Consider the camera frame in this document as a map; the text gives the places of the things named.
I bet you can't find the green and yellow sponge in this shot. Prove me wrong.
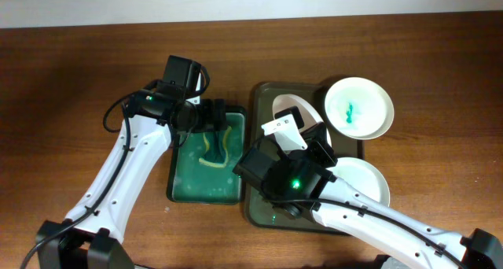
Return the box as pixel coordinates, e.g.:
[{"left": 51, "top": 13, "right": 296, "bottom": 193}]
[{"left": 199, "top": 126, "right": 232, "bottom": 168}]

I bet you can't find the white bowl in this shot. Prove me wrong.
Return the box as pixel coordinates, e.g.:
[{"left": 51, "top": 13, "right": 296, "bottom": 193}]
[
  {"left": 272, "top": 94, "right": 332, "bottom": 148},
  {"left": 324, "top": 77, "right": 395, "bottom": 140}
]

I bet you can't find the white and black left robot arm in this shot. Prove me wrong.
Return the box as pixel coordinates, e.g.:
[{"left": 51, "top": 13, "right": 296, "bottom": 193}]
[{"left": 21, "top": 56, "right": 225, "bottom": 268}]

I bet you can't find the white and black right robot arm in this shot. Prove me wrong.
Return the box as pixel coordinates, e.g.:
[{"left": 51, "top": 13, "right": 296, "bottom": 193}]
[{"left": 233, "top": 120, "right": 502, "bottom": 268}]

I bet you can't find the large dark serving tray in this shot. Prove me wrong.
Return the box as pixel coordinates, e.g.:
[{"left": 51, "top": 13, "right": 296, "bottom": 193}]
[{"left": 244, "top": 82, "right": 365, "bottom": 235}]

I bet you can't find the dark green water tray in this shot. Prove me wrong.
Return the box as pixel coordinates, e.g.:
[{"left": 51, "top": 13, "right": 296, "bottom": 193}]
[{"left": 167, "top": 105, "right": 247, "bottom": 205}]

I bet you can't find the white plate lower right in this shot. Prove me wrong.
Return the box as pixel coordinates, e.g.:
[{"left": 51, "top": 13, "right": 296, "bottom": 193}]
[{"left": 328, "top": 157, "right": 391, "bottom": 206}]

